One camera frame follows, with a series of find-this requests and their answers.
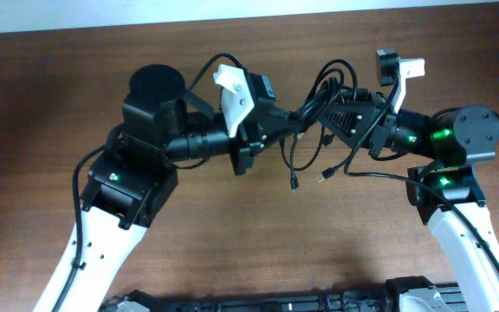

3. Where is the thin black USB cable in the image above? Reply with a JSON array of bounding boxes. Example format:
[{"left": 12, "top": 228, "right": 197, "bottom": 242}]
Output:
[{"left": 278, "top": 129, "right": 327, "bottom": 192}]

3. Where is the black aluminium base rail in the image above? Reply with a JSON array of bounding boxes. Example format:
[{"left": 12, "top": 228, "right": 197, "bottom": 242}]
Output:
[{"left": 99, "top": 276, "right": 469, "bottom": 312}]

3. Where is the right camera cable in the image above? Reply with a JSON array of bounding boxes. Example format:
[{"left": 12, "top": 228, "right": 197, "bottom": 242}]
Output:
[{"left": 343, "top": 73, "right": 499, "bottom": 304}]

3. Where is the thick black USB cable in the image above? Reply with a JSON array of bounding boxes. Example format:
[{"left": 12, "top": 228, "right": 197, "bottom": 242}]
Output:
[{"left": 290, "top": 58, "right": 359, "bottom": 183}]

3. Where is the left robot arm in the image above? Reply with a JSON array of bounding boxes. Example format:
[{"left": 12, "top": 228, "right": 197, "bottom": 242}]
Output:
[{"left": 36, "top": 64, "right": 304, "bottom": 311}]

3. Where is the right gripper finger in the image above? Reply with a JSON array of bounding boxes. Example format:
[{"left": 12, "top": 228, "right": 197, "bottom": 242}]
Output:
[
  {"left": 319, "top": 103, "right": 379, "bottom": 147},
  {"left": 334, "top": 88, "right": 371, "bottom": 105}
]

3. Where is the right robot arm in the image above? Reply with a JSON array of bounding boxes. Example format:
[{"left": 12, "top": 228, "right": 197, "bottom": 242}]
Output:
[{"left": 319, "top": 94, "right": 499, "bottom": 311}]

